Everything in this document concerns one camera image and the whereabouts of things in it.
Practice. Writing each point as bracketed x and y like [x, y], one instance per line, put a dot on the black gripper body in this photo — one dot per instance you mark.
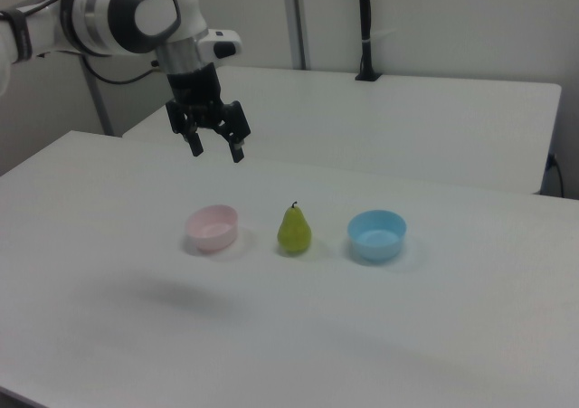
[195, 89]

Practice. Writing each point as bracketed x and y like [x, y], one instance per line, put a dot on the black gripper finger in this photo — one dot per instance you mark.
[236, 132]
[193, 140]

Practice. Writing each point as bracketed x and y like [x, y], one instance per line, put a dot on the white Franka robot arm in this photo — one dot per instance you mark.
[117, 14]

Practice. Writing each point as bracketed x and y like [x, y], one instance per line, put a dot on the pink plastic bowl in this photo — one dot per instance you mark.
[212, 228]

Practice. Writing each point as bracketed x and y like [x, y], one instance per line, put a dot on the green pear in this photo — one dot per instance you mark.
[294, 233]

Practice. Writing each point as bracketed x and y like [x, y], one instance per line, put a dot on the blue plastic bowl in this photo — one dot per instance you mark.
[376, 234]

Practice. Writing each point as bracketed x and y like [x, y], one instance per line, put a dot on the white back table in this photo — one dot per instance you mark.
[384, 127]

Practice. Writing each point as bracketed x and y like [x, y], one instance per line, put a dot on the black camera stand pole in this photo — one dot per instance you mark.
[366, 28]

